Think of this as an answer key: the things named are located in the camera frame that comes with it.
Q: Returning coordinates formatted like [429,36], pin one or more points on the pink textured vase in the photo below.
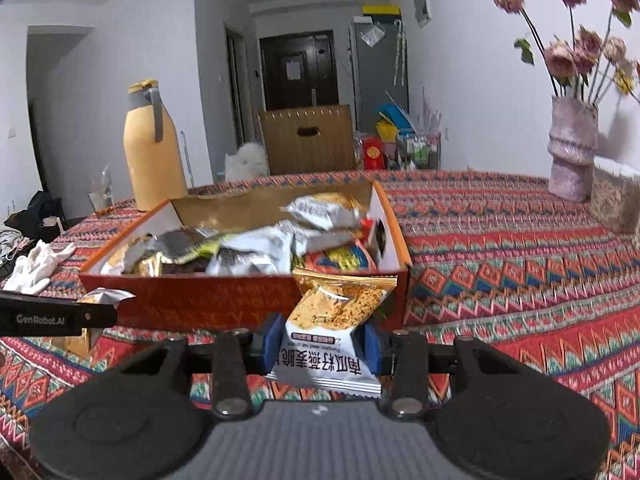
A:
[572,150]

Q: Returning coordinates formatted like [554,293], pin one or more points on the glass cup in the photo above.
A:
[101,200]

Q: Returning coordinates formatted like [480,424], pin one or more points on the dried pink roses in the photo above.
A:
[570,50]

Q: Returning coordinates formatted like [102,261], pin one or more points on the dark bag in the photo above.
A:
[42,210]

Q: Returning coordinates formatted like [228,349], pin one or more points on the striped umbrella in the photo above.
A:
[399,52]

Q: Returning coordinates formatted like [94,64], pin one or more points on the brown cardboard box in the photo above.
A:
[305,155]

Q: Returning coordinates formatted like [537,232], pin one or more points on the dark door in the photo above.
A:
[300,92]

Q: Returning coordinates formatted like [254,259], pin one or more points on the blue folder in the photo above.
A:
[395,114]

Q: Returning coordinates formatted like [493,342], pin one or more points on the paper notice on door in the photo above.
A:
[293,70]

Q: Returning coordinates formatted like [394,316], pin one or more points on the clear container of seeds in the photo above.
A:
[615,200]

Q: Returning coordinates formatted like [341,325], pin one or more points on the white gloves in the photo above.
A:
[35,267]

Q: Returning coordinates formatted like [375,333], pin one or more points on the white fluffy animal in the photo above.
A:
[245,162]

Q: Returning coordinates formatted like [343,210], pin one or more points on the red snack packet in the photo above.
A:
[372,235]

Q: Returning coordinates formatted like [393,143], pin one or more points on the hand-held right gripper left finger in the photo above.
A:
[272,342]

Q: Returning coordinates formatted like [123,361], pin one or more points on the yellow bag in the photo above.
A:
[386,131]

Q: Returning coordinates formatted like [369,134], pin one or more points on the yellow black box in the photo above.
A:
[382,10]

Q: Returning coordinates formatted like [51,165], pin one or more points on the black silver snack packet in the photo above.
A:
[185,245]

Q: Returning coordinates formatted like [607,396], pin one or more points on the red patterned tablecloth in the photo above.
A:
[500,270]

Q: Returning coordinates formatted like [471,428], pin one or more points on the clear plastic bag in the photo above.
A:
[372,35]

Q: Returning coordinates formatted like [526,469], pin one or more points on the orange cardboard box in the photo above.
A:
[200,305]

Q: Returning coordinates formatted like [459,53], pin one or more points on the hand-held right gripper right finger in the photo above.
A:
[372,352]

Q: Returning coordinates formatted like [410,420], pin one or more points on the red gift box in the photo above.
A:
[373,152]

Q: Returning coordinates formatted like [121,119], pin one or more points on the grey refrigerator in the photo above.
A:
[377,85]

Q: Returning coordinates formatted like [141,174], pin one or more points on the orange blue snack packet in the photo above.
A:
[345,257]

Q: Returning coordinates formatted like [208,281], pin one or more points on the yellow thermos jug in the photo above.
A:
[155,170]

